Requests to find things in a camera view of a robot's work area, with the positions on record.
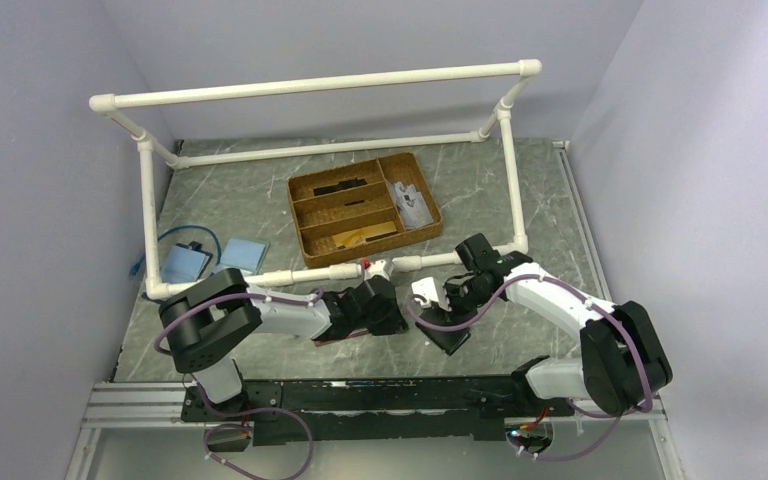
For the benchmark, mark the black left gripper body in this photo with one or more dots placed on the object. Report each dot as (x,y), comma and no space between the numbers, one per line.
(385,323)

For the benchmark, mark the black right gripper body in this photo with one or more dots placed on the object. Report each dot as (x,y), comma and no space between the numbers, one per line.
(466,298)

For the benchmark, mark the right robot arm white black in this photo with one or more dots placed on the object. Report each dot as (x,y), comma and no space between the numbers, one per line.
(622,363)

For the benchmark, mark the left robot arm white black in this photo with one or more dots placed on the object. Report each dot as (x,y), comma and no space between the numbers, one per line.
(204,323)

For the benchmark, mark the red framed card holder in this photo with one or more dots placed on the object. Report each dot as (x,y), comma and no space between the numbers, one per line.
(352,335)

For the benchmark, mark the gold card in tray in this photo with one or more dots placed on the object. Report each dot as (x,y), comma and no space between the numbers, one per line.
(363,235)

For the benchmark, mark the grey cards in tray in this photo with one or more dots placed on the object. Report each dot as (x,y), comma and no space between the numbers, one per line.
(411,205)

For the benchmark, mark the black card in tray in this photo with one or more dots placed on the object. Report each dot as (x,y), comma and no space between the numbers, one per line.
(339,186)

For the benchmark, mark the blue card left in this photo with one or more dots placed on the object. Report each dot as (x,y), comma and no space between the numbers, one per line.
(185,263)

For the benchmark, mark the brown woven divided tray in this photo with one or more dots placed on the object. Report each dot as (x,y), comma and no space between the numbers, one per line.
(317,219)

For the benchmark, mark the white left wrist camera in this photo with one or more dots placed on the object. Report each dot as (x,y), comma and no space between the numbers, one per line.
(379,268)

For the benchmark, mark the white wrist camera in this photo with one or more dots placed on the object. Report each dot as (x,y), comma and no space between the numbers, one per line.
(429,293)
(379,268)

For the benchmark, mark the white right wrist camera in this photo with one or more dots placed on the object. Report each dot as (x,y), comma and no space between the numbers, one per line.
(429,293)

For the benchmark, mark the white PVC pipe frame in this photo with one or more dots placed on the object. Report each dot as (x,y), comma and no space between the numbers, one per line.
(113,106)

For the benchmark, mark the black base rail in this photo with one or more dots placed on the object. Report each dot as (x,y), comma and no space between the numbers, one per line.
(281,411)

